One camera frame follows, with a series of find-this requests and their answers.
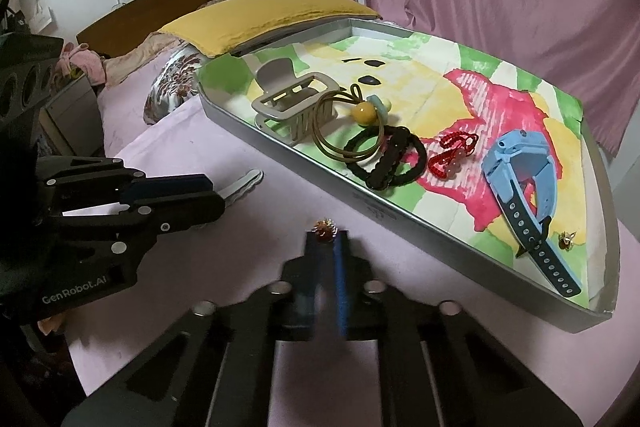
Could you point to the floral satin pillow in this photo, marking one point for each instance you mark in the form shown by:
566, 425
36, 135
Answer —
176, 84

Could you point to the black wavy hair clip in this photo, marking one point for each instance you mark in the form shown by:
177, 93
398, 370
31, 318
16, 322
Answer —
384, 173

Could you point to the beige blanket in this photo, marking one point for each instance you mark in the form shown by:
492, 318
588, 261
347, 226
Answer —
117, 69

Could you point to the colourful painted paper liner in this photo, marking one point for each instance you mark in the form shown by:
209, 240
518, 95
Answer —
420, 131

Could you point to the gold red earring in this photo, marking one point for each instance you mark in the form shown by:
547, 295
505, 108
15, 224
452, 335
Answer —
325, 231

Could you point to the grey cardboard tray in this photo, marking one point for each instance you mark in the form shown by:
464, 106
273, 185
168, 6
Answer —
400, 226

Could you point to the pink bed sheet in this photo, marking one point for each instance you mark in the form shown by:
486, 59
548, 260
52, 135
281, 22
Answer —
596, 372

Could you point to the wooden headboard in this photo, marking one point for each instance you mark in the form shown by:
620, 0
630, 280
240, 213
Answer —
122, 30

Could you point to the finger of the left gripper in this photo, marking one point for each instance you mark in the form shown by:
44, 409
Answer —
135, 228
73, 183

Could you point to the yellow pillow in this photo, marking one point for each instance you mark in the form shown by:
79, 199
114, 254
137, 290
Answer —
223, 27

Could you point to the olive hair tie yellow bead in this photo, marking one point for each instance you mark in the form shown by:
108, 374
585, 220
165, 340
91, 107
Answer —
338, 114

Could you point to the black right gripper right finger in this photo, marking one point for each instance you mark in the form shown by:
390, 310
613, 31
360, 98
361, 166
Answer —
407, 337

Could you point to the white hair clip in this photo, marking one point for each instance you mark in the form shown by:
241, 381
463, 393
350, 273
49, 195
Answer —
240, 187

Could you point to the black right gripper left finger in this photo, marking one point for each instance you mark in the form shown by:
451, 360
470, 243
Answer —
243, 339

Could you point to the red small hair clip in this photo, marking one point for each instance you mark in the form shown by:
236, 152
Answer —
456, 146

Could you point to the grey claw hair clip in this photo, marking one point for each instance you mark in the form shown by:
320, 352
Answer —
285, 107

